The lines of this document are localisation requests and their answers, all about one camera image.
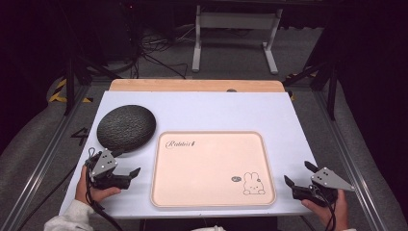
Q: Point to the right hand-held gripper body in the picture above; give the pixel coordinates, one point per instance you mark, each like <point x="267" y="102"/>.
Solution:
<point x="330" y="180"/>

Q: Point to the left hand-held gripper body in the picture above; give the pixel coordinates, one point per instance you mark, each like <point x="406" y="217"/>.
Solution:
<point x="102" y="164"/>

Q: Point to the black round textured mat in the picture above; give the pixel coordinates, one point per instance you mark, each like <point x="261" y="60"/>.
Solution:
<point x="126" y="128"/>

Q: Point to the person's left hand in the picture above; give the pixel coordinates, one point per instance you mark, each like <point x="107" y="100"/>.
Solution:
<point x="84" y="189"/>

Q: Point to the person's right hand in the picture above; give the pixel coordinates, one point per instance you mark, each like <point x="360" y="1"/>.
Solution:
<point x="333" y="215"/>

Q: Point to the pink tray with rabbit print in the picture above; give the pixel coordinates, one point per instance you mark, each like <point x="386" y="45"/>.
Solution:
<point x="211" y="170"/>

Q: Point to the yellow black floor tape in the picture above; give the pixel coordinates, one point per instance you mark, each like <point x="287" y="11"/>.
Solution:
<point x="59" y="91"/>

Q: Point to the black tripod stand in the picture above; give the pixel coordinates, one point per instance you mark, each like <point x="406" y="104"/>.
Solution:
<point x="75" y="73"/>
<point x="324" y="77"/>

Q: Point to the white metal stand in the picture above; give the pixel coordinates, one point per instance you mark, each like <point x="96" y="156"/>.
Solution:
<point x="235" y="20"/>

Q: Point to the aluminium frame rail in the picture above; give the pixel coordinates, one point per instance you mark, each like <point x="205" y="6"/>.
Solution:
<point x="349" y="160"/>
<point x="45" y="160"/>

